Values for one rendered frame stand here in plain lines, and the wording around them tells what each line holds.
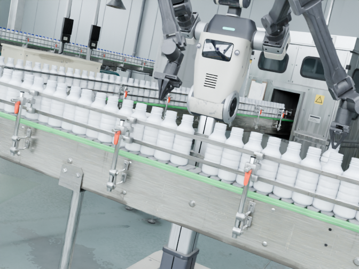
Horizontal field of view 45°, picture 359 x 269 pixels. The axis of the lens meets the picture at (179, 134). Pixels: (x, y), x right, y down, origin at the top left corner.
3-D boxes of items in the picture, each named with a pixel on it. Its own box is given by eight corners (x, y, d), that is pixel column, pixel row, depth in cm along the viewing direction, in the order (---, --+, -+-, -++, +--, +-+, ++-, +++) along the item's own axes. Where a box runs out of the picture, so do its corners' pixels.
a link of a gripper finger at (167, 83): (162, 98, 165) (170, 76, 167) (146, 94, 168) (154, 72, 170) (168, 104, 171) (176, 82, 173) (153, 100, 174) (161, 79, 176)
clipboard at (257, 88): (246, 104, 542) (252, 78, 538) (261, 108, 527) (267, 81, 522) (244, 104, 539) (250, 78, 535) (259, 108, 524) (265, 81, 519)
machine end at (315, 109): (282, 177, 678) (314, 50, 650) (364, 207, 591) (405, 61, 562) (218, 182, 563) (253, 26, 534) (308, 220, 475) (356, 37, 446)
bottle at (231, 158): (236, 183, 135) (249, 131, 132) (218, 179, 134) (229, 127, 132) (234, 178, 141) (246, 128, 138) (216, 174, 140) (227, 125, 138)
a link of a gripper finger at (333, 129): (344, 150, 168) (351, 127, 166) (342, 152, 161) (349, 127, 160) (326, 145, 170) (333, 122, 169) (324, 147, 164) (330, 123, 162)
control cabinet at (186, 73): (170, 137, 844) (190, 38, 817) (189, 144, 810) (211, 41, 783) (138, 136, 785) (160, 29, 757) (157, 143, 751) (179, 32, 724)
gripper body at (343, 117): (350, 129, 168) (356, 111, 167) (348, 131, 159) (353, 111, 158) (333, 125, 171) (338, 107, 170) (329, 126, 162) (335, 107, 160)
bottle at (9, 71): (-5, 106, 182) (1, 67, 180) (10, 109, 184) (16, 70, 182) (-6, 108, 176) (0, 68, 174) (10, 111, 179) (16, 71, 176)
